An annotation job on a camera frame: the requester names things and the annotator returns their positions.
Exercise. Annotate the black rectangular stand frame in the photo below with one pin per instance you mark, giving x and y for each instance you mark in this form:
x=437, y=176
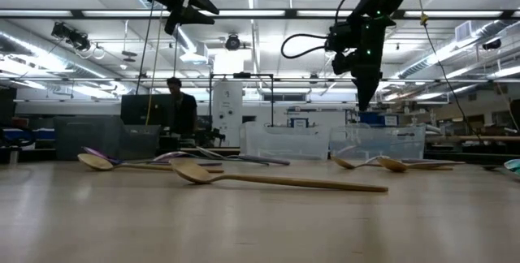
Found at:
x=243, y=75

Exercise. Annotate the dark grey plastic bin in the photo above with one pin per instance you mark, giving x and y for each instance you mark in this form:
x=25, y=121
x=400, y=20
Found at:
x=89, y=137

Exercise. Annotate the clear plastic bin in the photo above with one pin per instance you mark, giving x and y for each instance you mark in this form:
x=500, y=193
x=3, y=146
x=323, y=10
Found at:
x=284, y=145
x=390, y=145

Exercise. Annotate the blue storage bins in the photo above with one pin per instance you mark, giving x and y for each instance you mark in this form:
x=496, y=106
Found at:
x=40, y=134

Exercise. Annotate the wooden workbench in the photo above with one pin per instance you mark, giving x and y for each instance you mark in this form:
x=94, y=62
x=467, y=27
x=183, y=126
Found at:
x=487, y=138

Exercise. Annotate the wooden spoon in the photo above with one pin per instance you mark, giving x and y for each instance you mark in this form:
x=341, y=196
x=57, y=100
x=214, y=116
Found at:
x=94, y=161
x=392, y=165
x=191, y=172
x=343, y=163

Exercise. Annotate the blue box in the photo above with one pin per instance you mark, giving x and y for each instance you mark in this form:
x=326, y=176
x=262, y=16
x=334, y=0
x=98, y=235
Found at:
x=371, y=119

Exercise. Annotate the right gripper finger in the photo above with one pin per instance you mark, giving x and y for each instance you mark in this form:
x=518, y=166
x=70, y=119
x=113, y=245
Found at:
x=371, y=88
x=361, y=92

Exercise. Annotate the black cabinet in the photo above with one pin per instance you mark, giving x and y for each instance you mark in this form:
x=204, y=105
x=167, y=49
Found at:
x=8, y=109

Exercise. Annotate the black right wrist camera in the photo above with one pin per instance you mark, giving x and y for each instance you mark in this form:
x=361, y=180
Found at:
x=341, y=62

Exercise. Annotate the blue framed sign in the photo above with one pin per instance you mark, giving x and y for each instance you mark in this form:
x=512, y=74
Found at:
x=299, y=123

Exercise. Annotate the round black ceiling device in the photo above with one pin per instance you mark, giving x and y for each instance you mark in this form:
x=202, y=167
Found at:
x=232, y=43

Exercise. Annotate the white cabinet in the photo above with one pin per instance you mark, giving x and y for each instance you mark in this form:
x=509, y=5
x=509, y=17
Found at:
x=227, y=109

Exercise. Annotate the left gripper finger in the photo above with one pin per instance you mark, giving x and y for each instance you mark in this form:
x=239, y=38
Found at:
x=205, y=3
x=191, y=16

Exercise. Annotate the black monitor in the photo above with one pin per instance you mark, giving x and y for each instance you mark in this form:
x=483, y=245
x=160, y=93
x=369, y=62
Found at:
x=142, y=109

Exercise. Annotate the person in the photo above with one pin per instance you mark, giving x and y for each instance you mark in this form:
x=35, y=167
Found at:
x=183, y=113

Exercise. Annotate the black aluminium table frame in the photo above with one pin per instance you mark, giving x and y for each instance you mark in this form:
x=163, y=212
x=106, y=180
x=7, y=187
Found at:
x=447, y=156

